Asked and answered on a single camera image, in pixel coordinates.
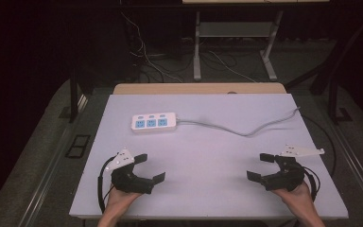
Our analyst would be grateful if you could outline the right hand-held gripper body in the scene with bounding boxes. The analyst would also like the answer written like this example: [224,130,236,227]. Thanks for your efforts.
[260,144,326,193]

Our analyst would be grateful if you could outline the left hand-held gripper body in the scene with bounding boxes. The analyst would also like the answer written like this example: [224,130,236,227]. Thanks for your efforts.
[105,148,155,195]

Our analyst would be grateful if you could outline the person's left hand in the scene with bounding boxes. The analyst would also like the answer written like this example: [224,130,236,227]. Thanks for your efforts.
[104,183,144,219]

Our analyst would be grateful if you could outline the person's right hand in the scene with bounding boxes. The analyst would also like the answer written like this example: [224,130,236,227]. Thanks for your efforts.
[271,181,317,218]

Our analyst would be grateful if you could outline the white power strip blue sockets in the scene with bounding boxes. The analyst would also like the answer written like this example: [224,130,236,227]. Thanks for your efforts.
[130,112,180,134]

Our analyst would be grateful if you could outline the wooden table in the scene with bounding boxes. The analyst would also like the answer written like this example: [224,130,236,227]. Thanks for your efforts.
[112,82,287,96]

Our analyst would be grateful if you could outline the black metal stand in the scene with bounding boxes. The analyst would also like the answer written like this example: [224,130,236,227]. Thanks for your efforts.
[326,62,354,125]
[60,67,91,124]

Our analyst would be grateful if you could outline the grey metal stand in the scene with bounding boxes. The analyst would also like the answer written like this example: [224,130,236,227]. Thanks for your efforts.
[193,9,285,82]

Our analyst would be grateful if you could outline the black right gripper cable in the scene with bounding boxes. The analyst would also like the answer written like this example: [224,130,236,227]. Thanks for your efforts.
[302,165,321,202]

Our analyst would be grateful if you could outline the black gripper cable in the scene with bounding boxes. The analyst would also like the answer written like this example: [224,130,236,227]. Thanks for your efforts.
[302,165,321,202]
[96,155,117,214]

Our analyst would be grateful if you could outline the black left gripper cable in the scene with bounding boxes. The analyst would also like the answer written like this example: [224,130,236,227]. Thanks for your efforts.
[96,155,117,214]

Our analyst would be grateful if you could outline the grey power strip cable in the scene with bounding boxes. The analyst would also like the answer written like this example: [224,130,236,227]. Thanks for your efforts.
[175,107,302,138]

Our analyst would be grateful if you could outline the black floor frame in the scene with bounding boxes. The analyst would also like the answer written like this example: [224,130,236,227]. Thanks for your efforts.
[64,134,92,159]

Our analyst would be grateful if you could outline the aluminium rail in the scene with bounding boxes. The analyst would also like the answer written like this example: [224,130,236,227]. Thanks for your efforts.
[18,94,89,227]
[332,121,363,213]

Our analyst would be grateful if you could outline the white floor cable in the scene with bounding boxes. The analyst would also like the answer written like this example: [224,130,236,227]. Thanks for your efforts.
[121,11,183,83]

